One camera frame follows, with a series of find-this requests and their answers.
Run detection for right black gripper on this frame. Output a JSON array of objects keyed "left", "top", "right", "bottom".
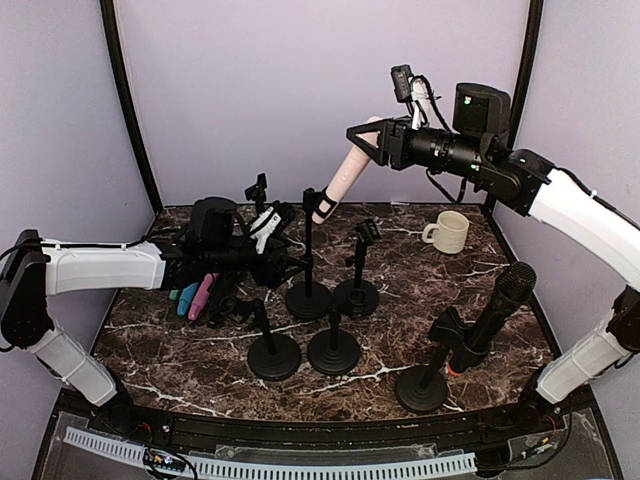
[{"left": 347, "top": 115, "right": 488, "bottom": 180}]

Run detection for cream pink microphone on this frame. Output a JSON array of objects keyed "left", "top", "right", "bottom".
[{"left": 312, "top": 144, "right": 371, "bottom": 225}]

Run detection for black mic stand cream mic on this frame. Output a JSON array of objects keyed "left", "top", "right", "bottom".
[{"left": 285, "top": 187, "right": 332, "bottom": 321}]

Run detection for black mic stand blue mic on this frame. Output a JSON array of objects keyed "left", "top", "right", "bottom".
[{"left": 244, "top": 173, "right": 267, "bottom": 214}]

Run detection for black microphone white ring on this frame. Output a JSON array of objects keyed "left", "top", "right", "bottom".
[{"left": 207, "top": 272, "right": 241, "bottom": 329}]

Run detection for blue microphone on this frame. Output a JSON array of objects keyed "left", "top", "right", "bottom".
[{"left": 177, "top": 282, "right": 200, "bottom": 317}]

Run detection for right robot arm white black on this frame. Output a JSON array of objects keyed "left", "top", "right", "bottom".
[{"left": 346, "top": 83, "right": 639, "bottom": 434}]

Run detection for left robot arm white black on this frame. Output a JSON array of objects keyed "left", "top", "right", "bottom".
[{"left": 1, "top": 197, "right": 301, "bottom": 436}]

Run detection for black microphone orange base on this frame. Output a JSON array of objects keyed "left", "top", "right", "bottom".
[{"left": 448, "top": 261, "right": 537, "bottom": 374}]

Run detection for beige mug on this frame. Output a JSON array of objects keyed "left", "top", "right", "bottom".
[{"left": 422, "top": 210, "right": 470, "bottom": 255}]

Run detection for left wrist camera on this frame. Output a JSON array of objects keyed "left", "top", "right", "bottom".
[{"left": 249, "top": 201, "right": 295, "bottom": 255}]

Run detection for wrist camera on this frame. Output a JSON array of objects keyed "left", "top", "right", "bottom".
[
  {"left": 390, "top": 64, "right": 436, "bottom": 130},
  {"left": 249, "top": 201, "right": 295, "bottom": 255}
]

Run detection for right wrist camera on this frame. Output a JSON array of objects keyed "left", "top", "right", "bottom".
[{"left": 390, "top": 64, "right": 436, "bottom": 130}]

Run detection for right black frame post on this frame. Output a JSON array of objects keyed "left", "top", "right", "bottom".
[{"left": 483, "top": 0, "right": 545, "bottom": 207}]

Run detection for black frame post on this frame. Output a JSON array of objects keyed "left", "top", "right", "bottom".
[
  {"left": 99, "top": 0, "right": 164, "bottom": 215},
  {"left": 483, "top": 0, "right": 545, "bottom": 207}
]

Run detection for black front table rail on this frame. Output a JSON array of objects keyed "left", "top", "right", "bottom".
[{"left": 59, "top": 389, "right": 566, "bottom": 454}]

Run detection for white slotted cable duct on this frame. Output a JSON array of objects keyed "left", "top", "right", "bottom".
[{"left": 63, "top": 427, "right": 477, "bottom": 479}]

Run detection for left black frame post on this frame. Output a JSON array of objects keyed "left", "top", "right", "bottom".
[{"left": 99, "top": 0, "right": 164, "bottom": 215}]

